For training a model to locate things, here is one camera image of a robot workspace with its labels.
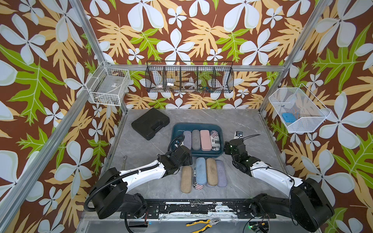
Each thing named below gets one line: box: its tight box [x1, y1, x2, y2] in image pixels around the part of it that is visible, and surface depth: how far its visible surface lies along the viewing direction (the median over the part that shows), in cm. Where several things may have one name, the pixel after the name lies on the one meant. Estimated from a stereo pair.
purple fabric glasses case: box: [183, 130, 192, 150], surface depth 100 cm
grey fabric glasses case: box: [191, 129, 201, 151], surface depth 100 cm
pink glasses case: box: [200, 129, 212, 152], surface depth 101 cm
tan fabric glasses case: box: [205, 157, 218, 187], surface depth 82 cm
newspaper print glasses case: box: [209, 129, 221, 152], surface depth 100 cm
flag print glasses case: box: [192, 166, 204, 190], surface depth 82 cm
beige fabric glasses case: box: [180, 166, 192, 194], surface depth 84 cm
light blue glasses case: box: [195, 157, 207, 185], surface depth 83 cm
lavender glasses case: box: [215, 159, 228, 188], surface depth 85 cm
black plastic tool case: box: [131, 107, 170, 141], surface depth 108 cm
